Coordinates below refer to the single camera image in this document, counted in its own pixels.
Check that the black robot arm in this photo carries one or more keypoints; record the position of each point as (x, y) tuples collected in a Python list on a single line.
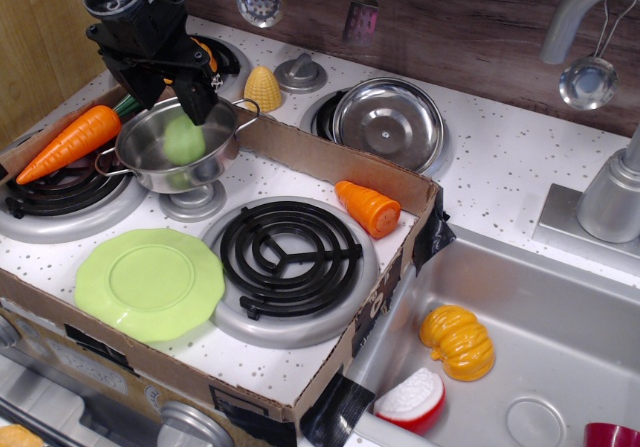
[(144, 44)]

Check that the steel pot lid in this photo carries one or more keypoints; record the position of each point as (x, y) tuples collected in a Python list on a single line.
[(392, 119)]

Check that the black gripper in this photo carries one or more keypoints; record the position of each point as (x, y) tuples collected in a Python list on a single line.
[(147, 46)]

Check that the silver stove knob centre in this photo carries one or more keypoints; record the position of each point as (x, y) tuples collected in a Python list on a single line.
[(194, 205)]

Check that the rear left black burner coil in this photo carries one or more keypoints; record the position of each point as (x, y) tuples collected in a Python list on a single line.
[(229, 65)]

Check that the front right black burner coil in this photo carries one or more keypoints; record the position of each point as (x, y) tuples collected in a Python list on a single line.
[(289, 259)]

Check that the yellow toy corn piece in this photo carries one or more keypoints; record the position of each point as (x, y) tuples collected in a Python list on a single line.
[(263, 89)]

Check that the whole orange toy carrot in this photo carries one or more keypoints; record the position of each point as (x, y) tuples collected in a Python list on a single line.
[(91, 130)]

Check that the front left black burner coil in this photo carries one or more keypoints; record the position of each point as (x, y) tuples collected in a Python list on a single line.
[(71, 189)]

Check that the light green plastic plate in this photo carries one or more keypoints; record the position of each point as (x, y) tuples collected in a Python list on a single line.
[(153, 285)]

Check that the cardboard fence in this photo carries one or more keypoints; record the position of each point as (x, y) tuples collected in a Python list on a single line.
[(268, 382)]

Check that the silver stove knob rear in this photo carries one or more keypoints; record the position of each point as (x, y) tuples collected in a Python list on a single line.
[(301, 75)]

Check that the yellow toy at bottom edge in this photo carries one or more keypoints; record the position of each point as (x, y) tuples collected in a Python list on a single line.
[(18, 436)]

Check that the green toy broccoli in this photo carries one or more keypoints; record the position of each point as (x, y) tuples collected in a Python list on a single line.
[(184, 141)]

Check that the orange pumpkin half on burner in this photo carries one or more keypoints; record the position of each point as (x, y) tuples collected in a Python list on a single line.
[(210, 54)]

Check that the silver faucet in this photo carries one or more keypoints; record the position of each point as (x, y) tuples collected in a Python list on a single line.
[(602, 222)]

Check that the red white toy radish slice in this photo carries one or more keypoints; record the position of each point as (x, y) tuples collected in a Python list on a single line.
[(416, 404)]

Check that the silver oven front knob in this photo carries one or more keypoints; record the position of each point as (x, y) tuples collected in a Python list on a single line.
[(183, 425)]

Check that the orange pumpkin half in sink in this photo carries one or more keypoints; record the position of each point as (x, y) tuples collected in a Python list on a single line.
[(457, 339)]

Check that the hanging steel skimmer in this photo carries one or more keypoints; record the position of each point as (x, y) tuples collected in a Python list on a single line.
[(261, 13)]

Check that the silver stove knob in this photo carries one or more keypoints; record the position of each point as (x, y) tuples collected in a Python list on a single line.
[(194, 205), (301, 75)]

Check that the orange carrot half piece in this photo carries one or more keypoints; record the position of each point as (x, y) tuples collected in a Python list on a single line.
[(376, 213)]

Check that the red cup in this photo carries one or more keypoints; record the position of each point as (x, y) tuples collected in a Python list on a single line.
[(600, 434)]

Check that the steel sink basin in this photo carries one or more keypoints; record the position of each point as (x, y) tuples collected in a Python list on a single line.
[(566, 343)]

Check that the black burner coil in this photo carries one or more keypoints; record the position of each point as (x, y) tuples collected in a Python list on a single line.
[(229, 65), (289, 259), (71, 189)]

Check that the small steel pot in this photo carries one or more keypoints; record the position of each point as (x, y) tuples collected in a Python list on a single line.
[(139, 147)]

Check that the hanging steel ladle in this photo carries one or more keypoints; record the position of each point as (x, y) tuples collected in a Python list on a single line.
[(590, 82)]

